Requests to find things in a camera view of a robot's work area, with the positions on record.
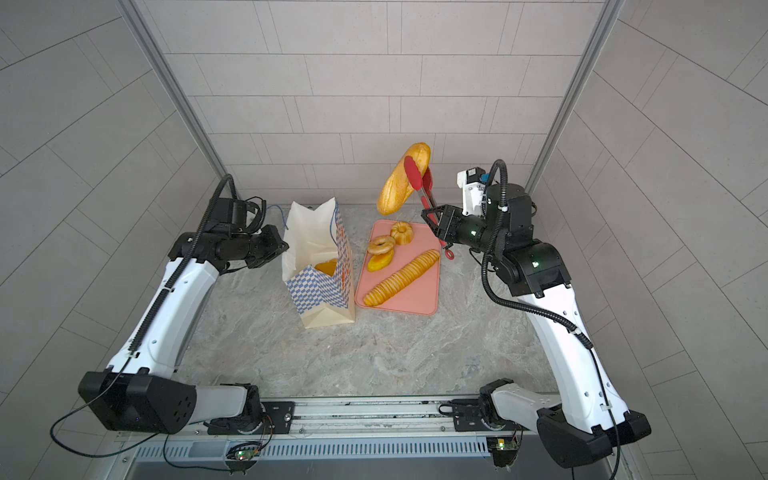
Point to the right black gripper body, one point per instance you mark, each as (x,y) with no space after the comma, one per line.
(467,230)

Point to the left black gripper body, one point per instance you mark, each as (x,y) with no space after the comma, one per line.
(264,247)

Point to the red tongs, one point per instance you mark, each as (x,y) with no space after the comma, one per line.
(421,182)

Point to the small twisted bread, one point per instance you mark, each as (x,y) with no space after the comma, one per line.
(402,233)

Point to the checkered paper bag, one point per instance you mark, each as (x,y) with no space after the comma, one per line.
(314,236)

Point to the long oval bread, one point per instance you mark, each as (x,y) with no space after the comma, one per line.
(397,188)

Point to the jam-filled ridged bread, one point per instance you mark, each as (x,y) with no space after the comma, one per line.
(328,267)

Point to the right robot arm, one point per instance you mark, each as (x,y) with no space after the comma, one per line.
(525,274)

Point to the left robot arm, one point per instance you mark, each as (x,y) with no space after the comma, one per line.
(157,345)

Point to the long ridged bread bottom-left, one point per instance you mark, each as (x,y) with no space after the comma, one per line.
(404,277)

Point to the small yellow bread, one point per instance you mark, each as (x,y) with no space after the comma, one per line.
(380,261)

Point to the pink tray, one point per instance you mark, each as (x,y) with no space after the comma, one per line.
(421,296)

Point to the left circuit board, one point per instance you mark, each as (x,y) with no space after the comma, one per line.
(244,452)

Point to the circuit board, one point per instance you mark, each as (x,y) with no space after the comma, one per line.
(244,452)
(503,450)

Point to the right circuit board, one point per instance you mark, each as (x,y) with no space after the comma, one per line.
(503,450)

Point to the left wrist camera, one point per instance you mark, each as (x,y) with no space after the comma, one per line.
(231,217)

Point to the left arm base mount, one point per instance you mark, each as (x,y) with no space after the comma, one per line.
(276,418)

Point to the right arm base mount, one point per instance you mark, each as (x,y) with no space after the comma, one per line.
(477,415)

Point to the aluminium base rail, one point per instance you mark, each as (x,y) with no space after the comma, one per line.
(390,414)

